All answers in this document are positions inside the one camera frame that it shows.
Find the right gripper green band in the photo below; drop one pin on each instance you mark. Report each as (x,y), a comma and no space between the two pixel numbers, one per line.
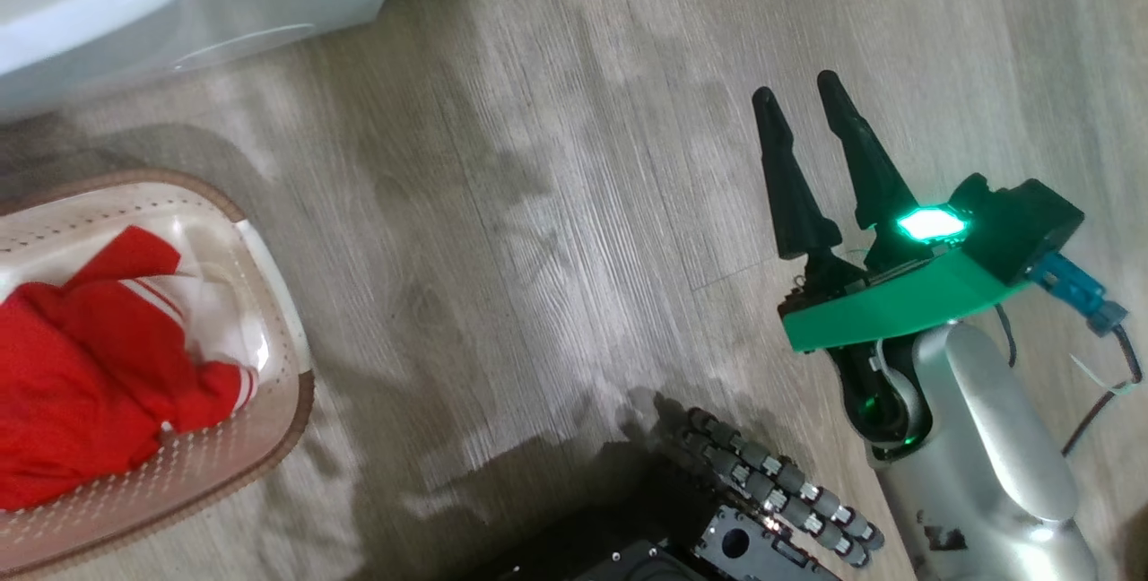
(879,312)

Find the red garment with white stripes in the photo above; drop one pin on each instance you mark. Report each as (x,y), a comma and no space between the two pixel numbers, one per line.
(90,366)

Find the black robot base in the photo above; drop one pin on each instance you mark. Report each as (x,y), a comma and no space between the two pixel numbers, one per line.
(646,563)

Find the cream perforated laundry basket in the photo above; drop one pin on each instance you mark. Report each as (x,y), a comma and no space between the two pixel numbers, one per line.
(269,420)

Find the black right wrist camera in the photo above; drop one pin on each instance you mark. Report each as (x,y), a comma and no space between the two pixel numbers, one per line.
(1022,222)

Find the blue right camera connector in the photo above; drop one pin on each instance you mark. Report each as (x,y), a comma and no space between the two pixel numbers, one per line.
(1067,281)

